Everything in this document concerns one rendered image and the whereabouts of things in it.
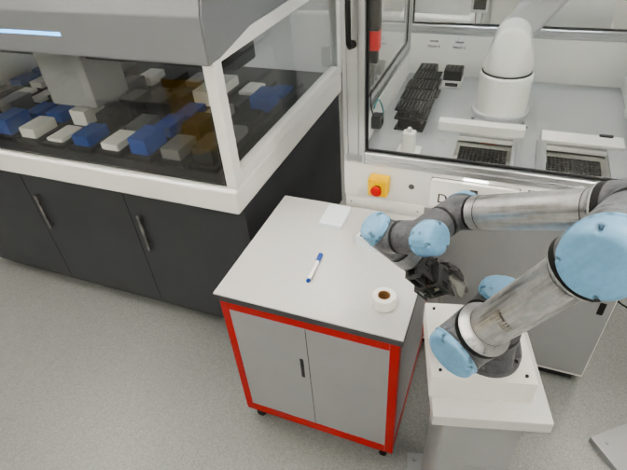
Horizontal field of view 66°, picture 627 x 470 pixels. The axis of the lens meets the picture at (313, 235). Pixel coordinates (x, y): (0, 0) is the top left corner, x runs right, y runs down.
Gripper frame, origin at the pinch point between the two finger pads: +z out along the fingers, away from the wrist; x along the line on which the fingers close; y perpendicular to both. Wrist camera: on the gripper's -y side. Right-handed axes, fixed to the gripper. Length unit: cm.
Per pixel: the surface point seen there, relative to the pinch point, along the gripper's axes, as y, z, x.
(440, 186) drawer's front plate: -50, 9, -12
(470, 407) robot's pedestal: 26.7, 11.3, -3.5
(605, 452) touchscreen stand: 10, 110, -7
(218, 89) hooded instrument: -51, -65, -44
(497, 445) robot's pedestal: 29.6, 31.6, -7.6
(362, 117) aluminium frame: -62, -24, -22
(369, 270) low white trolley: -17.2, 1.0, -33.5
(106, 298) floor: -38, -26, -201
